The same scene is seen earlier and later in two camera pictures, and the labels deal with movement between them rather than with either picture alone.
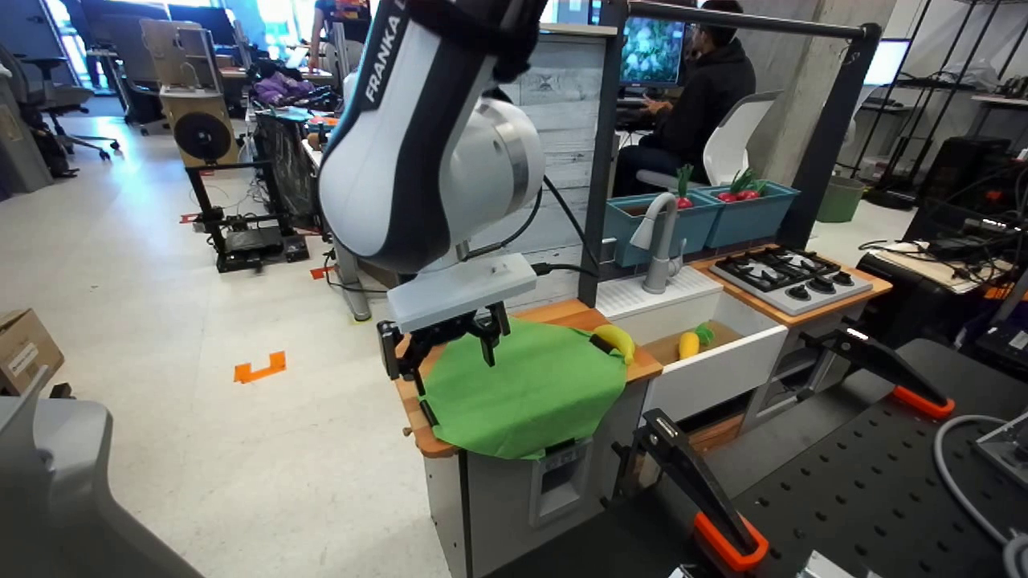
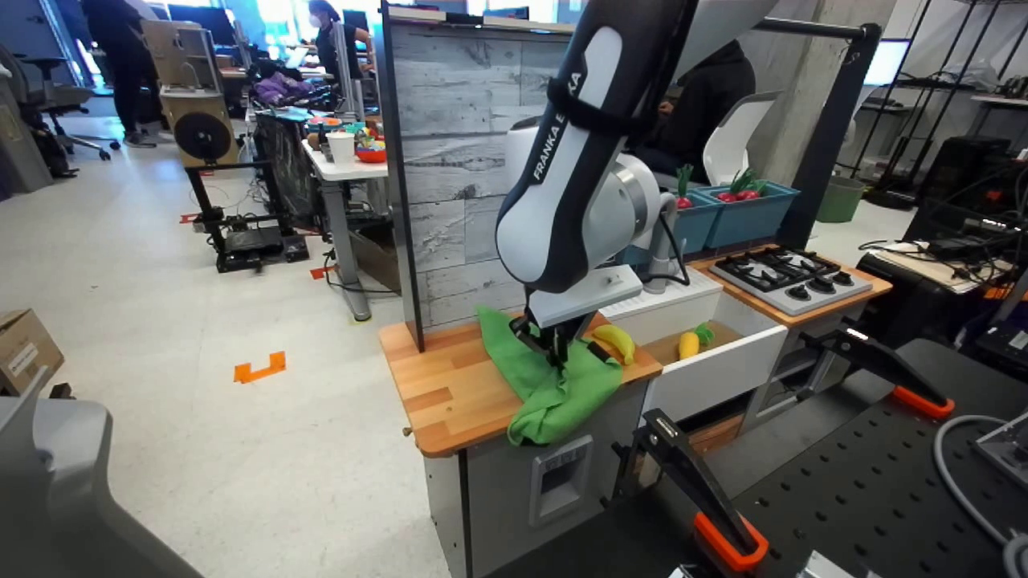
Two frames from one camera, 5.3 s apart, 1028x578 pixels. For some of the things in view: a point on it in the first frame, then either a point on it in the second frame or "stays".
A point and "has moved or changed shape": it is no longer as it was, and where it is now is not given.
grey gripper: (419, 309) → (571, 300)
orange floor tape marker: (241, 372) stays
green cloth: (524, 388) has moved or changed shape
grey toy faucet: (656, 234) stays
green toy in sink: (707, 336) stays
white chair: (727, 145) stays
